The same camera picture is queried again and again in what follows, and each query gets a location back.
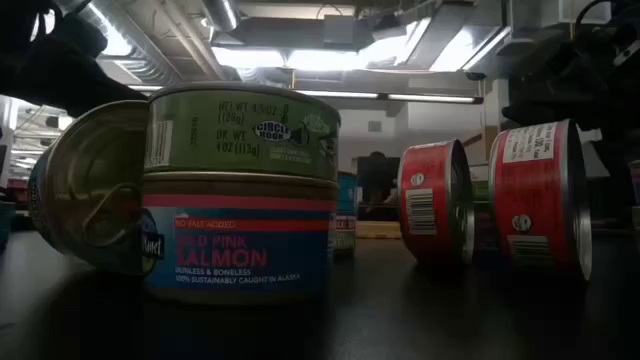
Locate green label tuna can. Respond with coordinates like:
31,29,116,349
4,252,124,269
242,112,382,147
143,81,342,182

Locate person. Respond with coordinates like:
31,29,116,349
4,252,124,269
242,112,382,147
360,151,400,217

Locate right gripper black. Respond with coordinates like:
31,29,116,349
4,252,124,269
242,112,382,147
502,19,640,132

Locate silver air duct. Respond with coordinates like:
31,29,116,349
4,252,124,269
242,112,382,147
201,0,240,32

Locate teal label tuna can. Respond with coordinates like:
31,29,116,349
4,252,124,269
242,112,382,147
333,171,359,257

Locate ceiling light panel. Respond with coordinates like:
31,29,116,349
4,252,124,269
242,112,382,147
212,45,416,72

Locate ceiling light strip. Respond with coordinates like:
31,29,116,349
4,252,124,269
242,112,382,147
387,92,484,105
294,89,380,100

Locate blue salmon can gold lid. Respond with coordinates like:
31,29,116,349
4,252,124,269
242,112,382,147
27,99,151,277
141,171,340,305

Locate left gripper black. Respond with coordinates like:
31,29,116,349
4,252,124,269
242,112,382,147
0,19,147,119

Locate red tuna can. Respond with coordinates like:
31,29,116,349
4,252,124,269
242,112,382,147
488,118,595,282
397,138,477,267

